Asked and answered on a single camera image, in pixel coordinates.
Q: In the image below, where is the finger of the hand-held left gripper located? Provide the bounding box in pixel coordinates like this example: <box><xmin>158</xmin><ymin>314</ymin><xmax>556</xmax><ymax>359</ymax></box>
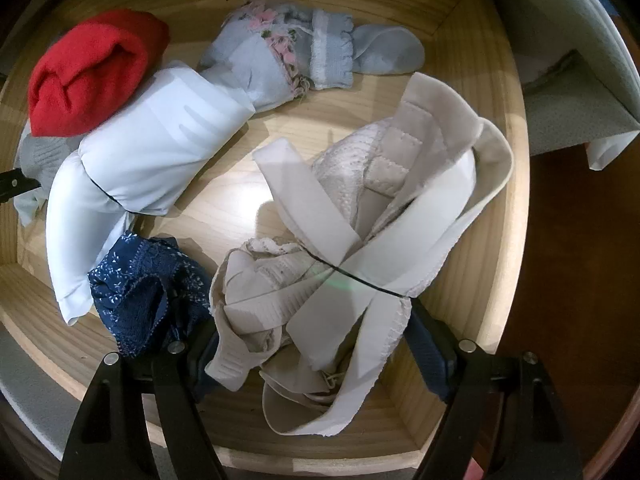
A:
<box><xmin>0</xmin><ymin>169</ymin><xmax>40</xmax><ymax>202</ymax></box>

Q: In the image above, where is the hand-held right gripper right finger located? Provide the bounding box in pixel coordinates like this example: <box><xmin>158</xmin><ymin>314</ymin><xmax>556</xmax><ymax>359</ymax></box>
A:
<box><xmin>404</xmin><ymin>299</ymin><xmax>586</xmax><ymax>480</ymax></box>

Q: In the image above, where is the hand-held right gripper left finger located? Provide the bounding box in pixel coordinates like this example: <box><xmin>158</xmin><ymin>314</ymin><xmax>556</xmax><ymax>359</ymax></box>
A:
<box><xmin>59</xmin><ymin>317</ymin><xmax>226</xmax><ymax>480</ymax></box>

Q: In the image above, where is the navy floral underwear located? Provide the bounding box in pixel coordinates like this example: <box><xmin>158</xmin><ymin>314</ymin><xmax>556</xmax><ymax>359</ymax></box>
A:
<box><xmin>87</xmin><ymin>230</ymin><xmax>216</xmax><ymax>358</ymax></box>

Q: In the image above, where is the red sock roll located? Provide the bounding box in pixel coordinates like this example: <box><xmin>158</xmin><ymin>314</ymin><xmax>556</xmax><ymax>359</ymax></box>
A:
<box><xmin>27</xmin><ymin>9</ymin><xmax>171</xmax><ymax>138</ymax></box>

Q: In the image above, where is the beige bra bundle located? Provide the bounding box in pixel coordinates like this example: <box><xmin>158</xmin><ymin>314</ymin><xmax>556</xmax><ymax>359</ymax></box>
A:
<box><xmin>205</xmin><ymin>72</ymin><xmax>516</xmax><ymax>436</ymax></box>

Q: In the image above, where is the grey-fronted wooden drawer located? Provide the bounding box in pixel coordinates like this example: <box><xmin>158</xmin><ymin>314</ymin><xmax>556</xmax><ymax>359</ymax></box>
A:
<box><xmin>0</xmin><ymin>0</ymin><xmax>531</xmax><ymax>466</ymax></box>

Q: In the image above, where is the light blue floral sock bundle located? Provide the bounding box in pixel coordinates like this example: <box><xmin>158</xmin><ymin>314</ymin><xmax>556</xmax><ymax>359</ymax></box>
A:
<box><xmin>197</xmin><ymin>0</ymin><xmax>426</xmax><ymax>111</ymax></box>

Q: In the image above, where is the grey drawer cabinet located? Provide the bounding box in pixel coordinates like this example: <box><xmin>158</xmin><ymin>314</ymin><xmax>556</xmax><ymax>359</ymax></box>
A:
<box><xmin>472</xmin><ymin>0</ymin><xmax>640</xmax><ymax>158</ymax></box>

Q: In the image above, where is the grey sock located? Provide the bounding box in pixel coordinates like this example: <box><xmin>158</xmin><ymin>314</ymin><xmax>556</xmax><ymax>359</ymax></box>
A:
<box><xmin>14</xmin><ymin>135</ymin><xmax>83</xmax><ymax>226</ymax></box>

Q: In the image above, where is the white patterned cover cloth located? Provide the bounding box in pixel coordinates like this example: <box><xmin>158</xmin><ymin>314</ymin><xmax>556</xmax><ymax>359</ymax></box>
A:
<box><xmin>587</xmin><ymin>130</ymin><xmax>640</xmax><ymax>171</ymax></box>

